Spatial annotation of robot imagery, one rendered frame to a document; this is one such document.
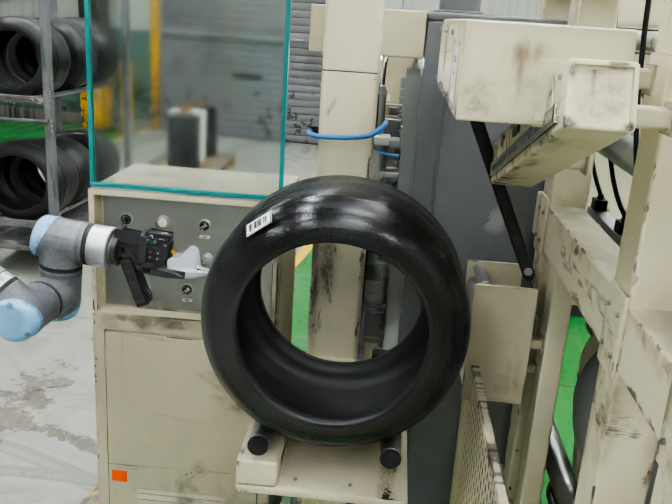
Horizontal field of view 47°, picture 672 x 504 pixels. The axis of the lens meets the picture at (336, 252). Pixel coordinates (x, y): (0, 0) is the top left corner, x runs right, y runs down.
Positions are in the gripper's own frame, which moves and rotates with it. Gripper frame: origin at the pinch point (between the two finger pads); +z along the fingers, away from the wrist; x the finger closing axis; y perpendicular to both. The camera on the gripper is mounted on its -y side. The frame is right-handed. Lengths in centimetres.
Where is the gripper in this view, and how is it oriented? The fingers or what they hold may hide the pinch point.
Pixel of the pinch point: (205, 275)
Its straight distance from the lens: 165.7
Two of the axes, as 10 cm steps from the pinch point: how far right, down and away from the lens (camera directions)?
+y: 1.7, -9.4, -3.0
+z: 9.8, 1.9, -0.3
